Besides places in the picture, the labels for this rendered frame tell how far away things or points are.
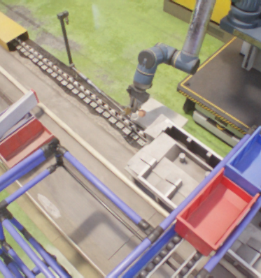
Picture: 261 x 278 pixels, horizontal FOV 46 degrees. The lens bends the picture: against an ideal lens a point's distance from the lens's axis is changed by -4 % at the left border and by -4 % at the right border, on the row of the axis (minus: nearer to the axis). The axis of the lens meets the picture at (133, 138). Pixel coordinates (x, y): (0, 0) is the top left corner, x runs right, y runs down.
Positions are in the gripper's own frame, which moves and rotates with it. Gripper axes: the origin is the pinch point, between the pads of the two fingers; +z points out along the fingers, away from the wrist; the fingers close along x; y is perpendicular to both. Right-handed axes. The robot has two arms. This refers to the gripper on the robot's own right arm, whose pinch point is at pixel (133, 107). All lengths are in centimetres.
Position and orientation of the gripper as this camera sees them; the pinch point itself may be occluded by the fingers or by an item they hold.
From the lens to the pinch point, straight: 192.4
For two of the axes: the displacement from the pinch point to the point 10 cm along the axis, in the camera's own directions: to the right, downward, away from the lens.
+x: 7.2, 5.6, -4.1
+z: -2.8, 7.7, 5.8
